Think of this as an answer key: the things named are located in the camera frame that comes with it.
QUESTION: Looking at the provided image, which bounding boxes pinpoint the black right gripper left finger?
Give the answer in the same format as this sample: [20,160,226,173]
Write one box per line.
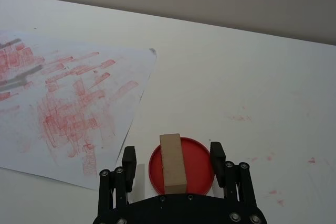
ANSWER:
[97,145,138,218]

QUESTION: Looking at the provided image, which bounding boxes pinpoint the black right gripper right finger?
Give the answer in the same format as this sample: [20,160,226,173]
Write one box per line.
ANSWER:
[209,141,259,210]

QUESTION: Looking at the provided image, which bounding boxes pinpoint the red round ink pad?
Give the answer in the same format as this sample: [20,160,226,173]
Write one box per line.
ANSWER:
[148,136,213,197]

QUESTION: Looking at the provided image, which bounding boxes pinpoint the tan wooden stamp block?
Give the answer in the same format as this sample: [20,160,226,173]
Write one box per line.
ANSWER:
[159,133,188,194]

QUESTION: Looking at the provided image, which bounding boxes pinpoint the white paper with red marks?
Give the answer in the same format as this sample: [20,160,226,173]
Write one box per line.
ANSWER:
[0,29,159,191]

